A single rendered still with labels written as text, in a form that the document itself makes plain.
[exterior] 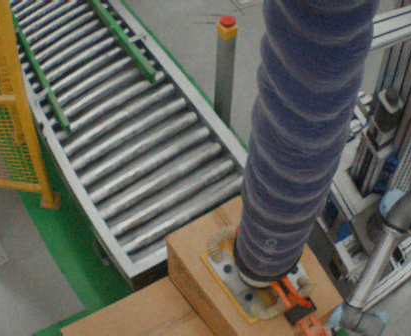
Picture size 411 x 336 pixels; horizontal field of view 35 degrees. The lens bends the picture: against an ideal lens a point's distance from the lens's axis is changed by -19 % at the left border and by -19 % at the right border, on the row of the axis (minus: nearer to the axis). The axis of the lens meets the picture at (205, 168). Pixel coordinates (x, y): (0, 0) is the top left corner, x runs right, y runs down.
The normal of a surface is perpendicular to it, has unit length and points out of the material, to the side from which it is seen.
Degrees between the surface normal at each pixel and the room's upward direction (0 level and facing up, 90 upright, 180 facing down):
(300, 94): 75
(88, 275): 0
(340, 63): 81
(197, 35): 0
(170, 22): 0
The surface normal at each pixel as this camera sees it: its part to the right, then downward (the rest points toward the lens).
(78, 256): 0.02, -0.47
